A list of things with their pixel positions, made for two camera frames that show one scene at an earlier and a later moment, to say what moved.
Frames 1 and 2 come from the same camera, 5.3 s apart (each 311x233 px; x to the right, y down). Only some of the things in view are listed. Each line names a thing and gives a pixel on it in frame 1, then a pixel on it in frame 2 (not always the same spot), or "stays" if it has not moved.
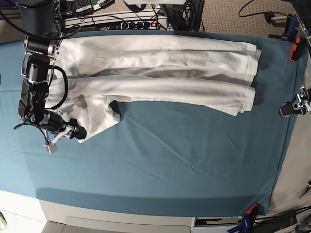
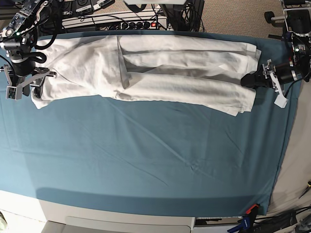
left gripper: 55,128 -> 18,81
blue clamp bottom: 245,224 stays
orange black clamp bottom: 253,209 stays
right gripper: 302,102 -> 257,79
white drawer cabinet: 25,214 stays
